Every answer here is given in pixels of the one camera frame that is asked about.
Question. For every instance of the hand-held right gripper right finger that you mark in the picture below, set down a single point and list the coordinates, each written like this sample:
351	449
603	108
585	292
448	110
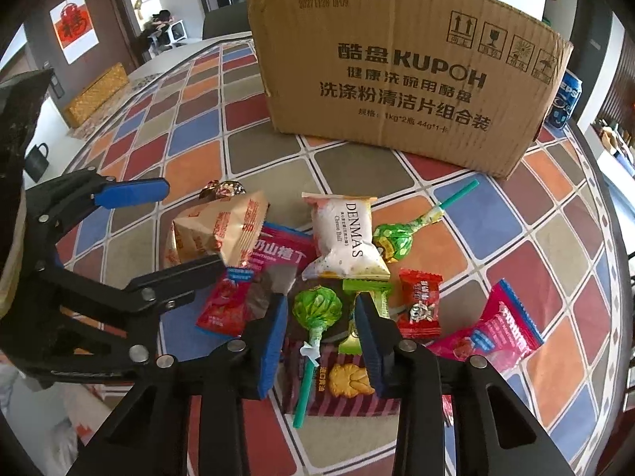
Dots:
372	357

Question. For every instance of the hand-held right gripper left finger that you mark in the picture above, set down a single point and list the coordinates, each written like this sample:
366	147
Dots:
270	352

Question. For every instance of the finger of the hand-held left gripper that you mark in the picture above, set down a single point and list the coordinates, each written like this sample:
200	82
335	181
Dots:
173	282
131	192

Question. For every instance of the maroon biscuit packet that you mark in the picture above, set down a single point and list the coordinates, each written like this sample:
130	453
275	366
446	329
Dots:
342	382

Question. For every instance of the small green snack packet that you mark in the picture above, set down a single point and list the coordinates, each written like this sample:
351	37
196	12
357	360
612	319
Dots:
382	290

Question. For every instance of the small red candy packet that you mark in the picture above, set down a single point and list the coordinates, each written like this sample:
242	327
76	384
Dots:
419	305

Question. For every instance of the tan orange snack packet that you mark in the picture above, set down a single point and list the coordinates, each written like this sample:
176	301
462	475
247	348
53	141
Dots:
218	228

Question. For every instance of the red gold candy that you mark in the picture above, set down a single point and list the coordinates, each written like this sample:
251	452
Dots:
223	189

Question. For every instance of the pink snack packet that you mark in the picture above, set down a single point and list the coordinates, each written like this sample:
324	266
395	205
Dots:
496	327
285	248

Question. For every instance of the green lollipop teal stick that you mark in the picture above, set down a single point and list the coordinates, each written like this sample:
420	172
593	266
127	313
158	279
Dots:
393	243

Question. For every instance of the white puffed snack packet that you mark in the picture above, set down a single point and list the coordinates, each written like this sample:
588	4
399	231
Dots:
342	238

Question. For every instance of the brown cardboard box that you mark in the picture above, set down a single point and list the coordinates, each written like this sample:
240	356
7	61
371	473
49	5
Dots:
397	59

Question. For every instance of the black mug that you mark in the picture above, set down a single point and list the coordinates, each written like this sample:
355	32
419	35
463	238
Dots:
35	163

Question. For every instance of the yellow woven box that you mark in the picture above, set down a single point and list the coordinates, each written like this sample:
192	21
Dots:
96	96

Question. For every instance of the red paper door poster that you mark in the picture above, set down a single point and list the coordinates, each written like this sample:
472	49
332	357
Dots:
74	25

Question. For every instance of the brown wooden door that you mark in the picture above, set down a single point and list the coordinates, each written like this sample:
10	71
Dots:
106	20

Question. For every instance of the colourful checkered tablecloth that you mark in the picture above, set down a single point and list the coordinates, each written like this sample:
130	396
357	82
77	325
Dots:
347	168

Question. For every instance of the dark grey chair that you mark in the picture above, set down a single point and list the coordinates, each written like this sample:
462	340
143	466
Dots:
223	22

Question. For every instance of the white patterned cloth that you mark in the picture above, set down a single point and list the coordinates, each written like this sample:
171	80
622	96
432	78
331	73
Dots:
49	431

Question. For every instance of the blue soda can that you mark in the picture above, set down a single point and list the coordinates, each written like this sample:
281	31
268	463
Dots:
565	101

